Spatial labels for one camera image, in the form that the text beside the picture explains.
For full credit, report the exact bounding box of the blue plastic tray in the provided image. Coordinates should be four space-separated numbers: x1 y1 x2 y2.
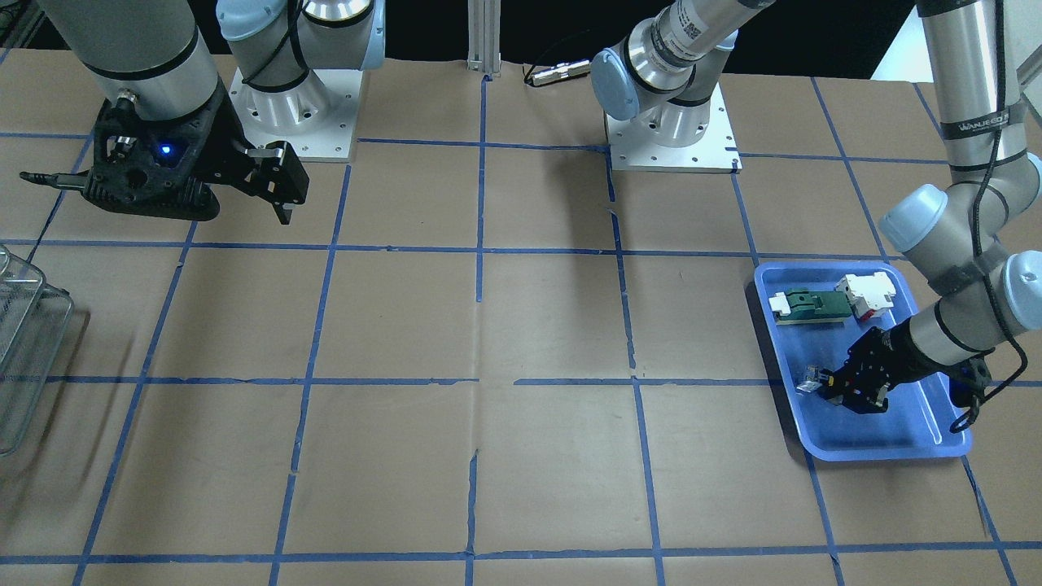
753 260 974 462

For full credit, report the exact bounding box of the green terminal block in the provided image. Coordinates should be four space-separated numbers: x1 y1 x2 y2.
768 289 852 324

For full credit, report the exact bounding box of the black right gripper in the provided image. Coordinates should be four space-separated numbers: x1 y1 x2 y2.
81 83 311 225

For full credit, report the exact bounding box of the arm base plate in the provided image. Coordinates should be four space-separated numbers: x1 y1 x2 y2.
604 86 743 174
230 69 367 163

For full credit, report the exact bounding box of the red emergency stop button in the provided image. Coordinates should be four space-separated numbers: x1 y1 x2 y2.
796 365 843 404

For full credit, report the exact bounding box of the aluminium frame post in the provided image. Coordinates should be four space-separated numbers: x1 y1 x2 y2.
466 0 501 78

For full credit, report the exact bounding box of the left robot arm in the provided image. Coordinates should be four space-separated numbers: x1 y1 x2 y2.
592 1 1040 431

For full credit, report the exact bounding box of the wire mesh shelf basket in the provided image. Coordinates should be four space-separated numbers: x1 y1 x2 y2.
1 246 74 457

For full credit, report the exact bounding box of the white circuit breaker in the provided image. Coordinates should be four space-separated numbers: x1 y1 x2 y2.
834 271 896 322

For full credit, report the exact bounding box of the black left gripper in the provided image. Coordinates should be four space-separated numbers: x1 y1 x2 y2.
832 326 913 414

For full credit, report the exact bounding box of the silver cable connector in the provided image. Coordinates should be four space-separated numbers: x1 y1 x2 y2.
523 59 591 88

